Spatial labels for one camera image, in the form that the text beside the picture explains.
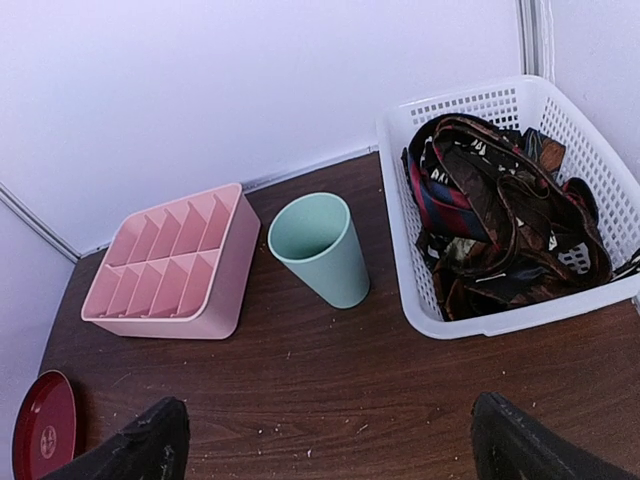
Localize pink divided organizer box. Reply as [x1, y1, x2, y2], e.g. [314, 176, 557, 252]
[81, 183, 261, 340]

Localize striped red blue tie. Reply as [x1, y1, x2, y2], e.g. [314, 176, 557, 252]
[401, 142, 489, 242]

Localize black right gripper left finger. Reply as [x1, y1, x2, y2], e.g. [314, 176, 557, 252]
[46, 397, 190, 480]

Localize right aluminium corner post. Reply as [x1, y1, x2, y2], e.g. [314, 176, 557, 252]
[515, 0, 555, 83]

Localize red round tray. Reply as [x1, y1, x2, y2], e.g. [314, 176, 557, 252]
[11, 370, 78, 479]

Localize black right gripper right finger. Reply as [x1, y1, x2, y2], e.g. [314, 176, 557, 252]
[471, 392, 636, 479]

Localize white plastic mesh basket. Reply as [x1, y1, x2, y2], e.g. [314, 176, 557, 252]
[375, 74, 640, 341]

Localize mint green plastic cup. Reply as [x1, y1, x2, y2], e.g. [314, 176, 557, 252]
[267, 192, 371, 309]

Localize aluminium corner post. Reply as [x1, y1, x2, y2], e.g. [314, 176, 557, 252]
[515, 0, 555, 83]
[0, 184, 81, 263]

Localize brown patterned tie in basket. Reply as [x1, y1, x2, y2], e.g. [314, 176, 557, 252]
[407, 114, 613, 321]

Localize left aluminium corner post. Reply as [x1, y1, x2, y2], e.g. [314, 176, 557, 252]
[0, 184, 81, 263]

